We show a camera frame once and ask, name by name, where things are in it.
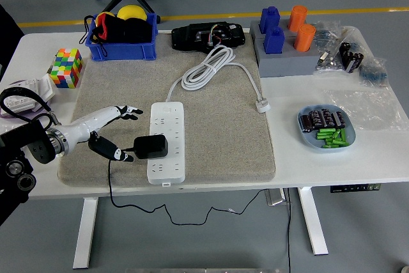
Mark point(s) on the grey round object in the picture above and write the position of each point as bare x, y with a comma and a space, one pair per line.
405, 269

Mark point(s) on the white table leg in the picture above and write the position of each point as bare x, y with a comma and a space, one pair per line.
313, 222
84, 234

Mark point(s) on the green battery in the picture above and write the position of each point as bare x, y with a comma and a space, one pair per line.
343, 135
325, 132
334, 141
334, 145
324, 136

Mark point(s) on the blue block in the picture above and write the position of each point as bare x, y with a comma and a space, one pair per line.
273, 41
269, 18

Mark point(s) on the white power strip plug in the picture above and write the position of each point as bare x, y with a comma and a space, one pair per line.
263, 106

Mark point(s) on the white power strip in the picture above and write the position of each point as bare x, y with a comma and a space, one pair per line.
169, 119

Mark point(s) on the metal box under table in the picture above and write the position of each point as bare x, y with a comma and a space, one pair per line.
274, 197

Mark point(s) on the clear bag of black capacitors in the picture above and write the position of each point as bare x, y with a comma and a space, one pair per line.
351, 57

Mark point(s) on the blue plastic bin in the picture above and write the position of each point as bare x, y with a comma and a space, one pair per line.
121, 51

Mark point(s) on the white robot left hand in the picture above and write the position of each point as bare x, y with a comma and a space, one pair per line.
80, 129

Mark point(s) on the black plug adapter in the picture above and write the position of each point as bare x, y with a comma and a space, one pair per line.
151, 146

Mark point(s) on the grey block holder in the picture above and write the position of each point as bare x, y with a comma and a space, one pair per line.
287, 63

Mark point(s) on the orange cylinder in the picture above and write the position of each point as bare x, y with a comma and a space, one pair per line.
304, 38
297, 17

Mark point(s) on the large yellow ball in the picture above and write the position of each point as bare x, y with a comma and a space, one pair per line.
131, 11

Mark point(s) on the empty clear plastic bag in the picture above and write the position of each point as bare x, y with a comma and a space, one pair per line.
367, 110

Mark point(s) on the small yellow ball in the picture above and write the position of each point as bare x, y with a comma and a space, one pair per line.
105, 15

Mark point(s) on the light blue dish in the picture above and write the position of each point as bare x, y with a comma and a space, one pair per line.
308, 140

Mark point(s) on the black table control panel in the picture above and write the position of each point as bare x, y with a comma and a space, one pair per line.
354, 188

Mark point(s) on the black electronic device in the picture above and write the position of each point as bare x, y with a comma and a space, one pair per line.
191, 38

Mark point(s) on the purple plate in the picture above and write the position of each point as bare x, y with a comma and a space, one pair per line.
16, 117

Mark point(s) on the black capacitor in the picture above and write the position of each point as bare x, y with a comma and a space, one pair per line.
338, 119
307, 123
315, 117
326, 116

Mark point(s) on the grey-brown mat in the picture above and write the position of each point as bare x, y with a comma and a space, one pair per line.
223, 142

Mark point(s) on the clear bag of blue parts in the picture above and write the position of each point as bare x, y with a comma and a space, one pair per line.
374, 73

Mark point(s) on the colourful puzzle cube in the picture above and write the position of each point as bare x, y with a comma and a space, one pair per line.
65, 68

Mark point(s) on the black pouch with red lining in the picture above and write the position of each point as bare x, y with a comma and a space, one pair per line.
128, 31

